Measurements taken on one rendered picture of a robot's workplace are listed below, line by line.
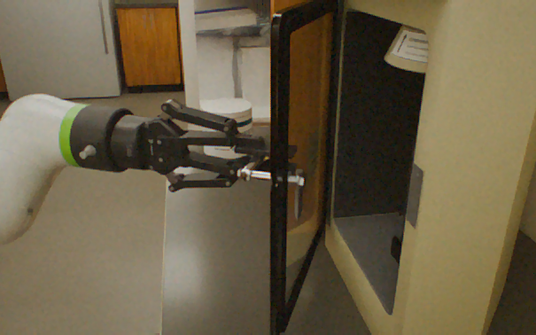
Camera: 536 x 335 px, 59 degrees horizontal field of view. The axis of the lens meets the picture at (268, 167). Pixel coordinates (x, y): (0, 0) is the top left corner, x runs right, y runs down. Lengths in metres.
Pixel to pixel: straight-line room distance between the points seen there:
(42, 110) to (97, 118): 0.09
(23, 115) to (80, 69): 4.78
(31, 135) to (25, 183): 0.07
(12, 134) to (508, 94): 0.61
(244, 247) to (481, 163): 0.50
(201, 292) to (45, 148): 0.32
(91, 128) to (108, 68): 4.79
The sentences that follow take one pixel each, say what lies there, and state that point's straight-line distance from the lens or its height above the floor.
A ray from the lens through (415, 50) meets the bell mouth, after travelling 0.59.
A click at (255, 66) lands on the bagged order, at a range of 1.75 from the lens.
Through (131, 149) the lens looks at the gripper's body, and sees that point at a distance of 0.65.
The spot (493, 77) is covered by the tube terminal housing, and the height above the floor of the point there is 1.33.
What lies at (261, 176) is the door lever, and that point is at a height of 1.20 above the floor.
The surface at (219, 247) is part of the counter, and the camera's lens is 0.90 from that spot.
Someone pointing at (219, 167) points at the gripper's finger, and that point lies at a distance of 0.63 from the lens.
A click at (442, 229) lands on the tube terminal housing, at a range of 0.56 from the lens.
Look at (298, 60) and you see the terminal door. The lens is 0.54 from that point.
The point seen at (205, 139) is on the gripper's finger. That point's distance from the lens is 0.62.
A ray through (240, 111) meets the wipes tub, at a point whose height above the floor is 1.09.
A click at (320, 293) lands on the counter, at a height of 0.94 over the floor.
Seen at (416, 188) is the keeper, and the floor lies 1.21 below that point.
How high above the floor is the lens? 1.44
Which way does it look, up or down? 24 degrees down
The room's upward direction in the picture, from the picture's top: straight up
